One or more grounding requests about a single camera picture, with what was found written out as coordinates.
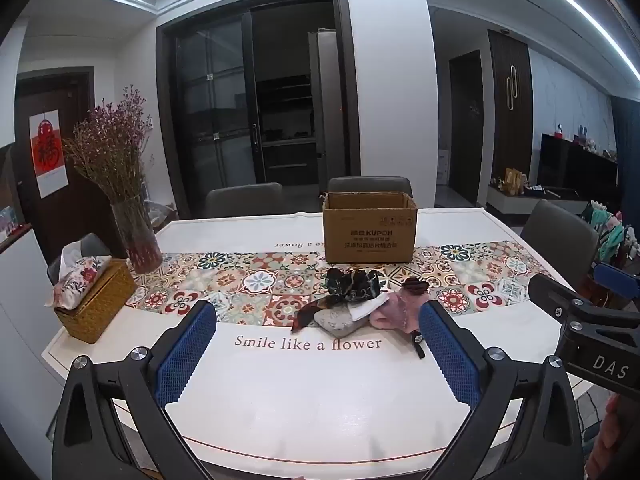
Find dark room door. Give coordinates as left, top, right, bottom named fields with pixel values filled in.
left=448, top=50, right=486, bottom=206

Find person's right hand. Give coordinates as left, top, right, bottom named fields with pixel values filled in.
left=585, top=394, right=640, bottom=480

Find black floral scrunchie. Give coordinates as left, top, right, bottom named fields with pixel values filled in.
left=325, top=267, right=352, bottom=293

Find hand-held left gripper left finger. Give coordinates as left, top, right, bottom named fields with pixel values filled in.
left=50, top=300, right=218, bottom=480

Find clothes on rack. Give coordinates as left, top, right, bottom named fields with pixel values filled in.
left=581, top=200, right=640, bottom=263

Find grey dining chair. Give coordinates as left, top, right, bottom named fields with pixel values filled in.
left=520, top=199, right=600, bottom=302
left=327, top=176, right=414, bottom=202
left=205, top=182, right=285, bottom=220
left=47, top=232, right=112, bottom=286

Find brown silk scarf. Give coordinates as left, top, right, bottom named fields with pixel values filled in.
left=291, top=294, right=347, bottom=334

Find red wall calendar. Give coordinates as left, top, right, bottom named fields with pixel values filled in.
left=29, top=112, right=69, bottom=199

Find black television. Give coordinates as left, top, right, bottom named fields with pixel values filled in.
left=537, top=132, right=624, bottom=204

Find black white patterned sock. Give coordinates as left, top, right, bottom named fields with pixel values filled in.
left=344, top=271, right=385, bottom=307

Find white cloth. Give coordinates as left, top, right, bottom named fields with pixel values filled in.
left=347, top=292, right=391, bottom=322

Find yellow bags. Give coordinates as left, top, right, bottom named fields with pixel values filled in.
left=502, top=167, right=529, bottom=194

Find brown entry door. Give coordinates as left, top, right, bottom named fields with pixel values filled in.
left=14, top=66, right=127, bottom=261

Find woven tissue box floral cover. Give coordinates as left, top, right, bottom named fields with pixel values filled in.
left=54, top=259, right=138, bottom=345

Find dried purple flowers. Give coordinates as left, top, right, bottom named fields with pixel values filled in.
left=62, top=85, right=154, bottom=202

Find wood slat cabinet door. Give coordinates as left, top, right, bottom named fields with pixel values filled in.
left=487, top=29, right=534, bottom=194

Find brown cardboard box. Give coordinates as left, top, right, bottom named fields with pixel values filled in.
left=322, top=191, right=418, bottom=265

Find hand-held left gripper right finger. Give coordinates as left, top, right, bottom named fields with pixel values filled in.
left=417, top=300, right=588, bottom=480

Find glass vase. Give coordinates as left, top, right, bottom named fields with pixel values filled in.
left=110, top=195, right=164, bottom=275

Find grey fabric pouch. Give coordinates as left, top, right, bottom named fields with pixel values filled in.
left=315, top=307, right=367, bottom=339

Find ceiling light strip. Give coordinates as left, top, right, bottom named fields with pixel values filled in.
left=525, top=0, right=640, bottom=82

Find silver refrigerator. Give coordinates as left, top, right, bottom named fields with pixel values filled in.
left=307, top=30, right=349, bottom=184

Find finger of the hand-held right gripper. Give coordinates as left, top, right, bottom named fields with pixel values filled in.
left=592, top=261, right=640, bottom=293
left=528, top=273, right=640, bottom=348

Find dark sliding glass door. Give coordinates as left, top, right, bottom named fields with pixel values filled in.
left=156, top=0, right=362, bottom=221

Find pink plush cloth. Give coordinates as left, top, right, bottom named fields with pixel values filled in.
left=369, top=290, right=427, bottom=335

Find white television cabinet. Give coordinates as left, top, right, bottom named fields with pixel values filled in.
left=487, top=182, right=592, bottom=217

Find floral tissue pack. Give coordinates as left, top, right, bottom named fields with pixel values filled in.
left=47, top=241, right=112, bottom=309

